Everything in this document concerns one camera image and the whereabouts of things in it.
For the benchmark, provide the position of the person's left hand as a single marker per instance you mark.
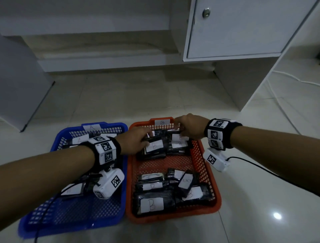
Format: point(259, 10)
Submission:
point(132, 141)

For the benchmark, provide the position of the person's right hand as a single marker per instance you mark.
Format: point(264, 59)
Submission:
point(195, 126)

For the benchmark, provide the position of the orange plastic basket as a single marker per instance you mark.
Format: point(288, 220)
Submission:
point(162, 165)

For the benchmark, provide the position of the blue plastic basket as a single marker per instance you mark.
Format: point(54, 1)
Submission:
point(75, 215)

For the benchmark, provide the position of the person's left forearm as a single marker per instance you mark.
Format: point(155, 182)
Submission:
point(37, 180)

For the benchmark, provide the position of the person's right forearm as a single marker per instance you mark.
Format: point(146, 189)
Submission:
point(275, 155)

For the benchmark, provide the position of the white cabinet door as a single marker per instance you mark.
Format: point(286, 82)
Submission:
point(237, 27)

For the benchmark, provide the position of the white desk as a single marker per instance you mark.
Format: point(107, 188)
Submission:
point(20, 87)

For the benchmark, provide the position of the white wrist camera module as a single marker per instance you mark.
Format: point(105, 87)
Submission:
point(215, 160)
point(110, 182)

